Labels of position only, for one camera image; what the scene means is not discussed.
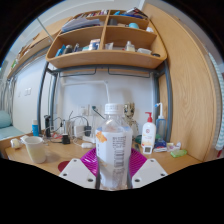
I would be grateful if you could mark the blue squeeze bottle white nozzle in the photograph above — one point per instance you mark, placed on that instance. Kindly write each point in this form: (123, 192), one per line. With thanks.
(161, 126)

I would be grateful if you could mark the black cube charger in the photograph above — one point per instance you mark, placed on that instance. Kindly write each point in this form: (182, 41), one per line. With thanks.
(66, 139)

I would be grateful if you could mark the small white display thermometer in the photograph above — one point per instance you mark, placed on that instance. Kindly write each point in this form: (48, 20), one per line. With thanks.
(147, 149)

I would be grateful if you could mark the grey metal desk frame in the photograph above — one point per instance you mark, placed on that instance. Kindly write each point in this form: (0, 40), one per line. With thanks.
(40, 96)

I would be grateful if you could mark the blue tube white cap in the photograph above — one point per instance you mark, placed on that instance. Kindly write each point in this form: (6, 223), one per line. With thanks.
(35, 129)

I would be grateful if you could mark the bed with teal sheet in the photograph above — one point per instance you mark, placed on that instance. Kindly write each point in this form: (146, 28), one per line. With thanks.
(11, 132)

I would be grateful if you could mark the green soft pack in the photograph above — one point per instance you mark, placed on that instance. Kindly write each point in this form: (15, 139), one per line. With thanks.
(178, 153)

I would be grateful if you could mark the black plug adapter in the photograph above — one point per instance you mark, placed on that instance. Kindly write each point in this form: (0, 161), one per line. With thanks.
(87, 131)

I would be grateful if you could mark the wooden shelf unit with items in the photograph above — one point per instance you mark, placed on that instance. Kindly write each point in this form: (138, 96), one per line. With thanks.
(106, 58)

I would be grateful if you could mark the blue white small box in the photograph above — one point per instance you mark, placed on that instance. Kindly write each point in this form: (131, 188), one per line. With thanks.
(160, 146)

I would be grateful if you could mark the teal pillow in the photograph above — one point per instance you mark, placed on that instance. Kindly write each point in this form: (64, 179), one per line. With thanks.
(4, 119)

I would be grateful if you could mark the wrapped yellow bun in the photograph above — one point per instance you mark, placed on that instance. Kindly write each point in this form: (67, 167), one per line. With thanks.
(15, 143)

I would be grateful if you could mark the pink white small pack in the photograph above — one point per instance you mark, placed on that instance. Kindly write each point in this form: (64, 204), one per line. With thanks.
(174, 147)

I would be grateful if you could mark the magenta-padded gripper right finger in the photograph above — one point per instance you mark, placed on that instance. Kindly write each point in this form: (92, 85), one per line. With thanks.
(150, 171)

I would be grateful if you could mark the cream white cup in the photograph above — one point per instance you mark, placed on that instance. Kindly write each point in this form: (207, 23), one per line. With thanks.
(36, 151)

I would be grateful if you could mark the long wooden wall shelf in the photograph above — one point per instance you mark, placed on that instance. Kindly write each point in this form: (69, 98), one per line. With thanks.
(30, 48)

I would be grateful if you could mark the clear plastic water bottle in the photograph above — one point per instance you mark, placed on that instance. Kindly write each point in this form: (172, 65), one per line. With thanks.
(113, 150)

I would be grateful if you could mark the white red pump bottle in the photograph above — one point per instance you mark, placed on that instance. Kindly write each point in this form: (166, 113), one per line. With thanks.
(148, 133)

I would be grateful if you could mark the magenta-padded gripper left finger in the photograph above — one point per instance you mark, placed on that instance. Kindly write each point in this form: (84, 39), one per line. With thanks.
(76, 171)

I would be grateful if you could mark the black electric shaver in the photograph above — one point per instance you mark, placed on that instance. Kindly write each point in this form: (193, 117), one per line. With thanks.
(47, 126)

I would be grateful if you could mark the white wall socket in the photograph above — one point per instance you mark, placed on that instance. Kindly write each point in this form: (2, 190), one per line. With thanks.
(84, 110)
(95, 109)

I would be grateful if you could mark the white wall light switch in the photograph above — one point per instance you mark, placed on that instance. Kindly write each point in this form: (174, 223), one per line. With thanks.
(28, 91)

